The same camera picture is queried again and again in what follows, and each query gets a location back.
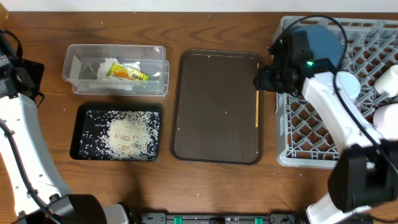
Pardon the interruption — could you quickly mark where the white paper napkin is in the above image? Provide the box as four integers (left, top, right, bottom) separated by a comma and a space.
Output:
90, 58, 139, 91

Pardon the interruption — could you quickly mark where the wooden chopstick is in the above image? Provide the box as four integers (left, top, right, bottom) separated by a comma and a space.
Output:
255, 62, 260, 128

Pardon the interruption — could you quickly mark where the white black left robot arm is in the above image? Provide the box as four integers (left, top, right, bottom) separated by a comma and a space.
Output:
1, 30, 133, 223

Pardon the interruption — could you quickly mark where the dark blue plate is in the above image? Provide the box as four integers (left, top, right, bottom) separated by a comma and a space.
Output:
289, 25, 343, 68

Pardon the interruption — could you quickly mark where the light blue small bowl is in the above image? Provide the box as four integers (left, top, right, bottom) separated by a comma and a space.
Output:
336, 71, 361, 103

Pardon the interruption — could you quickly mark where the pink bowl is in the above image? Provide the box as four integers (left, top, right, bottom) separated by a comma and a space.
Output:
373, 103, 397, 140

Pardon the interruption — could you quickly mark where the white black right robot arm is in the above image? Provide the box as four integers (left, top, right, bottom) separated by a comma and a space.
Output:
254, 26, 397, 223

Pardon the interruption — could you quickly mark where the black plastic tray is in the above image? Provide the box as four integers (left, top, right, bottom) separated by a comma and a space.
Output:
70, 102, 162, 161

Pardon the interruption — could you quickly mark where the white plastic cup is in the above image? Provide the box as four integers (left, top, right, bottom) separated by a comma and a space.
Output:
374, 65, 398, 97

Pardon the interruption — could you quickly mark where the grey dishwasher rack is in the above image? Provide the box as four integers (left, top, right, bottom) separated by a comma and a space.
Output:
275, 18, 397, 169

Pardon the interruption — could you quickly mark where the dark brown serving tray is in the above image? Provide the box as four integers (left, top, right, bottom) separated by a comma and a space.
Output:
170, 49, 264, 165

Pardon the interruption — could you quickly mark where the white rice pile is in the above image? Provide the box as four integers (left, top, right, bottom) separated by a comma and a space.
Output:
78, 110, 160, 161

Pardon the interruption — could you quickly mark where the yellow green snack wrapper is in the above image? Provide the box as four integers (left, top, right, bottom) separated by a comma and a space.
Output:
106, 62, 149, 81

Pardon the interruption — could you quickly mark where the clear plastic container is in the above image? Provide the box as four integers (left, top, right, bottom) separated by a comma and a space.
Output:
62, 44, 166, 83

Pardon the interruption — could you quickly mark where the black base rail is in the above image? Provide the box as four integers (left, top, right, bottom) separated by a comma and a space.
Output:
139, 213, 305, 224

